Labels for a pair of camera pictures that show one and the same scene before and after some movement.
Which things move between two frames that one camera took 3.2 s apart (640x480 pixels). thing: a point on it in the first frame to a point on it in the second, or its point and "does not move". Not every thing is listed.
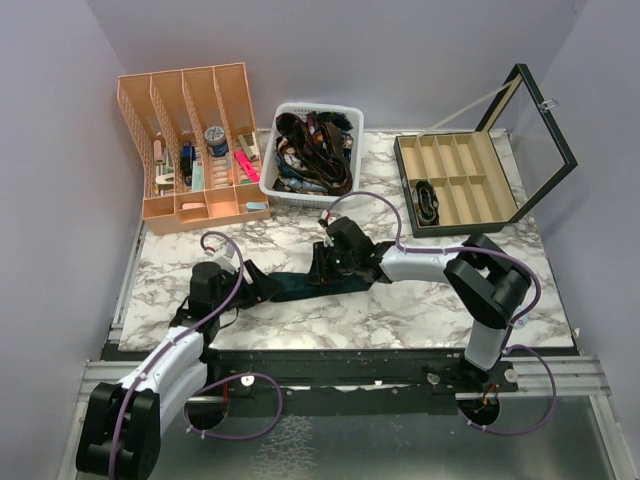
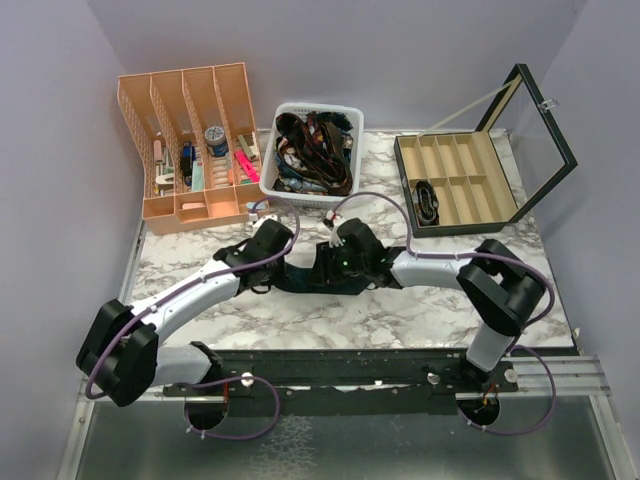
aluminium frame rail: [546, 377] does not move
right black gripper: [320, 271] does not move
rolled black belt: [426, 203] does not move
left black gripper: [262, 287] to [266, 281]
